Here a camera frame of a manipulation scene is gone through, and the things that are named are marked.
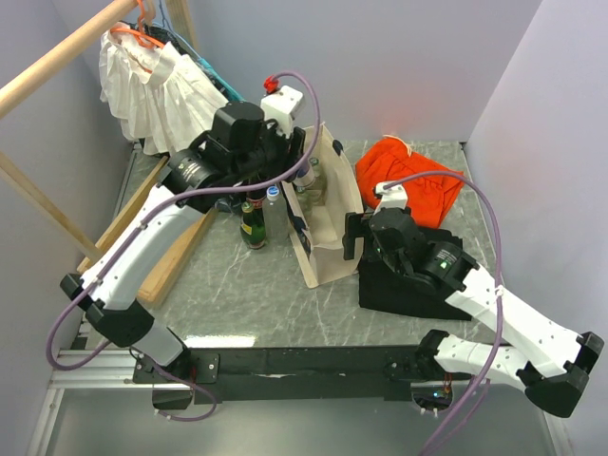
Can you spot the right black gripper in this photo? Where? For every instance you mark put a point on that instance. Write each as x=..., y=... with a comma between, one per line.
x=355, y=225

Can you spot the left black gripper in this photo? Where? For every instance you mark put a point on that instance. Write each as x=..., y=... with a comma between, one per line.
x=291, y=150

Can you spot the coca-cola glass bottle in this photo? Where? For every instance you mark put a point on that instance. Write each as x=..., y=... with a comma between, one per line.
x=257, y=202

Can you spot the red bull can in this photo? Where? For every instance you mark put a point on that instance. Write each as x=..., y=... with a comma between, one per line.
x=305, y=176

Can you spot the pocari sweat plastic bottle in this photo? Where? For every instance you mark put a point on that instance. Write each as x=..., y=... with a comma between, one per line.
x=275, y=215

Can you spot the cream canvas tote bag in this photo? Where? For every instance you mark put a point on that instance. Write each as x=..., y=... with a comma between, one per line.
x=317, y=234

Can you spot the green glass bottle gold cap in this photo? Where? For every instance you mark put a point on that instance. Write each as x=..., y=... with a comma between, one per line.
x=252, y=227

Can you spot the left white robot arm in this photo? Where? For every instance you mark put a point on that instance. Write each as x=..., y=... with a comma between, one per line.
x=107, y=292

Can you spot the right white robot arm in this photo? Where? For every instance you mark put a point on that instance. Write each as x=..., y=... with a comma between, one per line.
x=422, y=272

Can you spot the orange cloth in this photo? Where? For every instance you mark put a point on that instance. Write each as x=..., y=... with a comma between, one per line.
x=429, y=198

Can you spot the teal garment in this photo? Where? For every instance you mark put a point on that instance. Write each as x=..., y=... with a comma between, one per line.
x=219, y=83

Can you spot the black cloth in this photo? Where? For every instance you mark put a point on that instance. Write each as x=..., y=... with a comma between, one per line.
x=382, y=291

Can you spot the far clear glass bottle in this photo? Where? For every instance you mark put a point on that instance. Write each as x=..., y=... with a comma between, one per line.
x=319, y=188

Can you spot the white ruffled garment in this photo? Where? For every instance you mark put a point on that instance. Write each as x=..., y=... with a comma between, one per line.
x=158, y=94

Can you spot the dark floral garment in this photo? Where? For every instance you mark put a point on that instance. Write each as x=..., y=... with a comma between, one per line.
x=165, y=35

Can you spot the orange clothes hanger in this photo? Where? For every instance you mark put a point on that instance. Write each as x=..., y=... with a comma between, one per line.
x=138, y=38

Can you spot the wooden tray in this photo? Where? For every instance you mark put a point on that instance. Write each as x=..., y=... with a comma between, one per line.
x=141, y=175

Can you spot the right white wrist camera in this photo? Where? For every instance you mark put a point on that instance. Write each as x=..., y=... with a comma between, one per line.
x=394, y=197

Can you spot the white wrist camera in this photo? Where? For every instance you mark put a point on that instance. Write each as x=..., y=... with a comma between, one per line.
x=394, y=197
x=282, y=104

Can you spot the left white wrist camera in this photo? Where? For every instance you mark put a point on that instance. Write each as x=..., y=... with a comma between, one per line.
x=282, y=104

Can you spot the wooden clothes rail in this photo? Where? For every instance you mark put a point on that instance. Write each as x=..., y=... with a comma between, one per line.
x=31, y=79

